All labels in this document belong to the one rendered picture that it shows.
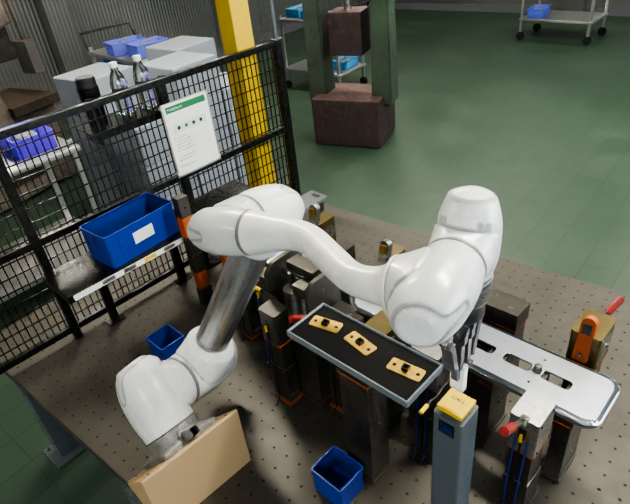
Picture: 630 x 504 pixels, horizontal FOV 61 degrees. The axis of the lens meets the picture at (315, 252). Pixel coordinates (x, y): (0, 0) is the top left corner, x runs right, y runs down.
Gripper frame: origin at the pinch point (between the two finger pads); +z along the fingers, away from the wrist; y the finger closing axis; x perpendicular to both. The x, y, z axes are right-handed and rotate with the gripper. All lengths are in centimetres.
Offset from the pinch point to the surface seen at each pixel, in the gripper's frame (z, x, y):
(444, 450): 20.9, 0.3, -3.3
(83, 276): 21, 136, -22
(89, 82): -35, 157, 11
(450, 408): 8.3, 0.3, -2.0
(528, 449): 27.0, -11.8, 12.7
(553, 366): 24.2, -6.3, 37.6
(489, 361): 24.2, 7.1, 29.4
